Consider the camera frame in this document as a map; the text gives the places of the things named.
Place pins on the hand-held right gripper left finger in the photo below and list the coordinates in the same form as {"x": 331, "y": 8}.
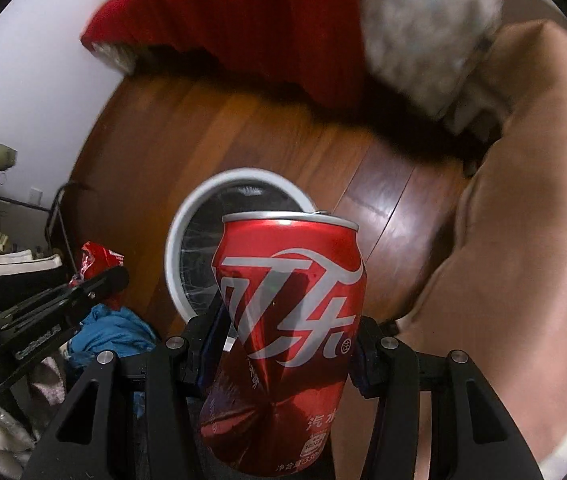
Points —
{"x": 209, "y": 345}

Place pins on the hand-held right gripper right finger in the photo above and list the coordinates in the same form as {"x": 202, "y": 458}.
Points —
{"x": 363, "y": 360}

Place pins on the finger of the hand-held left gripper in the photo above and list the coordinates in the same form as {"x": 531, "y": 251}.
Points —
{"x": 88, "y": 290}

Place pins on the red snack wrapper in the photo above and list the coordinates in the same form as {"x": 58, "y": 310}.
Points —
{"x": 98, "y": 260}

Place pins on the red soda can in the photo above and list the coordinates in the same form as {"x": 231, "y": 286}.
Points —
{"x": 283, "y": 320}

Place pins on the white round trash bin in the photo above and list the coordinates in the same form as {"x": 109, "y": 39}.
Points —
{"x": 198, "y": 255}

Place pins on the blue cloth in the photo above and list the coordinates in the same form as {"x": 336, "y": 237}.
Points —
{"x": 108, "y": 330}

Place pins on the black metal stand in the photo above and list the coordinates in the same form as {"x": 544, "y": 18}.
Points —
{"x": 61, "y": 220}

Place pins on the red blanket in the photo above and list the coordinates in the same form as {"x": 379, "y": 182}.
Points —
{"x": 243, "y": 15}

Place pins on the grey speckled blanket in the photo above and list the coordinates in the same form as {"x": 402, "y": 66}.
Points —
{"x": 428, "y": 25}

